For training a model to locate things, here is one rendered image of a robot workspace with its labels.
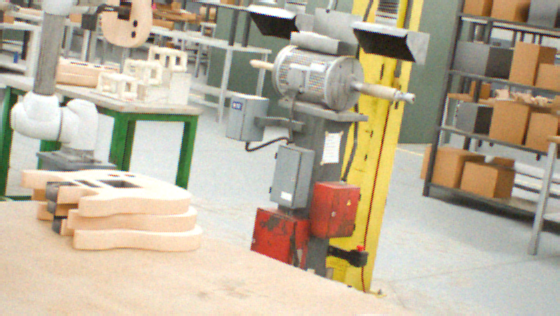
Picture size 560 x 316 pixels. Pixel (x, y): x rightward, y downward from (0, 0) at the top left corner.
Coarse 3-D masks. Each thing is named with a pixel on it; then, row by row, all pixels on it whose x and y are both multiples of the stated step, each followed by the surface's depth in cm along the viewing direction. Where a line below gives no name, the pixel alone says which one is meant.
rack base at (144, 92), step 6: (126, 84) 604; (138, 84) 598; (144, 84) 597; (150, 84) 602; (126, 90) 604; (138, 90) 597; (144, 90) 594; (150, 90) 596; (156, 90) 599; (162, 90) 602; (168, 90) 605; (138, 96) 597; (144, 96) 594; (150, 96) 597; (156, 96) 600; (162, 96) 603; (144, 102) 595; (150, 102) 598; (156, 102) 601; (162, 102) 604
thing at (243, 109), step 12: (240, 96) 520; (252, 96) 529; (240, 108) 519; (252, 108) 521; (264, 108) 528; (228, 120) 524; (240, 120) 520; (252, 120) 523; (228, 132) 524; (240, 132) 520; (252, 132) 525; (264, 144) 529; (288, 144) 526
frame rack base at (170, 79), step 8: (144, 72) 619; (152, 72) 614; (168, 72) 606; (176, 72) 610; (168, 80) 606; (176, 80) 608; (184, 80) 612; (176, 88) 609; (184, 88) 613; (168, 96) 606; (176, 96) 610; (184, 96) 615; (176, 104) 612; (184, 104) 616
